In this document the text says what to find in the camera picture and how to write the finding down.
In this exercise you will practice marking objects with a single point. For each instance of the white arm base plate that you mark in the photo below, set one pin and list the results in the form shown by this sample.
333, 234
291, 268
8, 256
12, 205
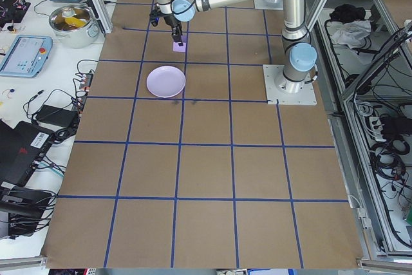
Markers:
273, 89
267, 5

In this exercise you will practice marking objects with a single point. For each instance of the black power brick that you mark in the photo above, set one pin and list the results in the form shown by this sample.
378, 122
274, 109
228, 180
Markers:
54, 115

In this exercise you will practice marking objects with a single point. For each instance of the white power strip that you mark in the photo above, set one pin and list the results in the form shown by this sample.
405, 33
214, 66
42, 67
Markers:
376, 128

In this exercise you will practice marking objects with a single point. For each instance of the small blue round component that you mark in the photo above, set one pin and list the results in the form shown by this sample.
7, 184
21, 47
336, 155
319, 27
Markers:
11, 90

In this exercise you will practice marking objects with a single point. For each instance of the steel pot with glass lid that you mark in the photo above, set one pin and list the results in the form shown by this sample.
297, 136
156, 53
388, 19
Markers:
72, 27

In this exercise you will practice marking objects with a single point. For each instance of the V-shaped metal bar frame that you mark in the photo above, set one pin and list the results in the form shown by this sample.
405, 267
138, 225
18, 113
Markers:
351, 172

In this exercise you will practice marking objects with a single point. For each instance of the aluminium profile bar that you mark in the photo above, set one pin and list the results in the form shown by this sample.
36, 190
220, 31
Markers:
22, 261
386, 262

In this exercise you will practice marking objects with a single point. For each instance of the teach pendant with red button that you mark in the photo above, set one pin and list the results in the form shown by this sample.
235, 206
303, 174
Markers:
24, 56

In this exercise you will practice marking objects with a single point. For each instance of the white crumpled cloth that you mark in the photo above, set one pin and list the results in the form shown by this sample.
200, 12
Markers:
351, 33

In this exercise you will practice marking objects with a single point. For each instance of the aluminium profile post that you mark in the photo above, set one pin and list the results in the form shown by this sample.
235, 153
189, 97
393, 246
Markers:
96, 1

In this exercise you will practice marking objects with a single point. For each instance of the flat black device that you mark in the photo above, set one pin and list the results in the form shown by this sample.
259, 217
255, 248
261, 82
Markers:
25, 204

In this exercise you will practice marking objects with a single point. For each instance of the purple plastic plate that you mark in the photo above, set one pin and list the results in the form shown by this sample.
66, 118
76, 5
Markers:
165, 81

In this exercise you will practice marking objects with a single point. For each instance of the purple foam block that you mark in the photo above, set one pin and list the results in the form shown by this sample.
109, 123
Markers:
178, 49

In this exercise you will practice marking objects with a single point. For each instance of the black power strip red switches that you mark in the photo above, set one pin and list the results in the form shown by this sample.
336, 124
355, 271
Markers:
84, 85

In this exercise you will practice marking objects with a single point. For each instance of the black power adapter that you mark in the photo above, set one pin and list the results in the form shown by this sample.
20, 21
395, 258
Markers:
392, 124

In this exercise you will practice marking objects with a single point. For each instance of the black electronics board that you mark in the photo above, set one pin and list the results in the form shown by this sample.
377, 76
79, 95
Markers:
16, 14

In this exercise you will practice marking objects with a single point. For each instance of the black crumpled cloth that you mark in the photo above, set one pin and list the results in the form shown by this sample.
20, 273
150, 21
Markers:
347, 12

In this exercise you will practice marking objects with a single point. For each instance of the black laptop with red logo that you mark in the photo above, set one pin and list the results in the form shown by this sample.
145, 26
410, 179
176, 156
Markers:
19, 146

